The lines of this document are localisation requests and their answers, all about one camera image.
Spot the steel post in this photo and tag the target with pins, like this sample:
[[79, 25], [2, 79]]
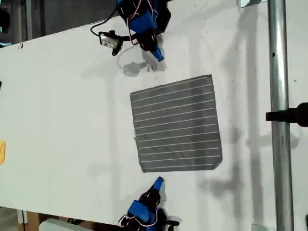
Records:
[[280, 72]]

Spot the black silver camera box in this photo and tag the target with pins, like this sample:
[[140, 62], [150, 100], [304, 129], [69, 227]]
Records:
[[108, 40]]

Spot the small table edge bracket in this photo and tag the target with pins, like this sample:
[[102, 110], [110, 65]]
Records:
[[20, 45]]

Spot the yellow object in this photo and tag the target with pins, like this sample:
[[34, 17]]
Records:
[[2, 152]]

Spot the wooden table leg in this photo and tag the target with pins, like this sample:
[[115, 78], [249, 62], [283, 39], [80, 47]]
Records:
[[32, 221]]

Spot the white box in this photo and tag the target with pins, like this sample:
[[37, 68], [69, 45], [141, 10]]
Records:
[[60, 226]]

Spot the grey white-striped towel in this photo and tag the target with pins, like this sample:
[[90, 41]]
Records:
[[176, 125]]

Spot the black clamp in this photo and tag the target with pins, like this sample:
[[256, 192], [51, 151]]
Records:
[[291, 115]]

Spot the black camera stalk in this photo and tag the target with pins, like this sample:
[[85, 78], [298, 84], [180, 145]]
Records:
[[127, 37]]

